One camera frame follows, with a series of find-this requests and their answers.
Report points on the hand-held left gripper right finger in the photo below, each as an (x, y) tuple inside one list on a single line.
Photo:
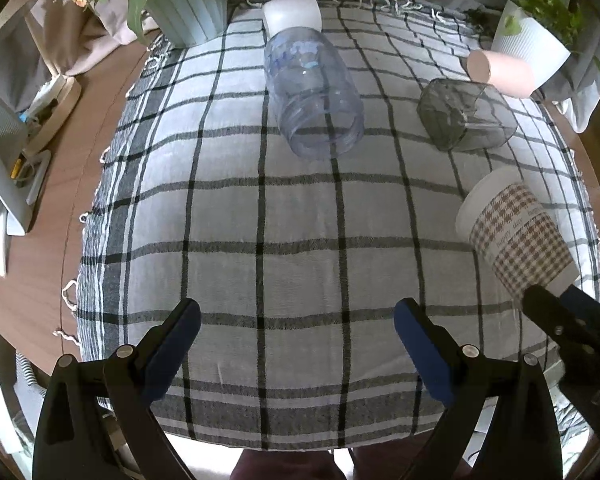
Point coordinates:
[(422, 355)]

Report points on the light blue ribbed vase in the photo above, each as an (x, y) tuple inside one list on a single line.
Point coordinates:
[(190, 5)]

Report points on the houndstooth paper cup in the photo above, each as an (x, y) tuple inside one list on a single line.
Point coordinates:
[(522, 232)]

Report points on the beige cloth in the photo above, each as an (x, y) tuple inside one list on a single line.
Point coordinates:
[(87, 35)]

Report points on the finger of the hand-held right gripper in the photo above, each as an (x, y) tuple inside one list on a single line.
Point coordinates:
[(582, 302), (555, 317)]

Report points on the clear plastic jar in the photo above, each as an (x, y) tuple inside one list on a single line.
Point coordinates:
[(310, 90)]

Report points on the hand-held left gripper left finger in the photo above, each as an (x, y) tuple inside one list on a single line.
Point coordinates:
[(172, 347)]

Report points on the black white checked tablecloth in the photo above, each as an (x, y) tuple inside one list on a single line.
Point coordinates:
[(290, 220)]

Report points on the white cup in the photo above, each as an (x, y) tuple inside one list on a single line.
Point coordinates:
[(292, 12)]

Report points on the grey transparent cup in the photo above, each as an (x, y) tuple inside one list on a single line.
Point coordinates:
[(460, 112)]

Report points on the green potted plant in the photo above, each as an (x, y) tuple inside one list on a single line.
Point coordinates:
[(555, 7)]

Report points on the white desktop device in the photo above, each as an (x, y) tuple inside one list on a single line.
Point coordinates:
[(0, 180)]

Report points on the pink cup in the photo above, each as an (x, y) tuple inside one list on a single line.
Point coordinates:
[(505, 72)]

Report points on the round wooden tray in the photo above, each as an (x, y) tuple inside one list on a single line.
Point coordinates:
[(60, 110)]

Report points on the white ribbed plant pot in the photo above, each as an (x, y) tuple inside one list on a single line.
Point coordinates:
[(530, 45)]

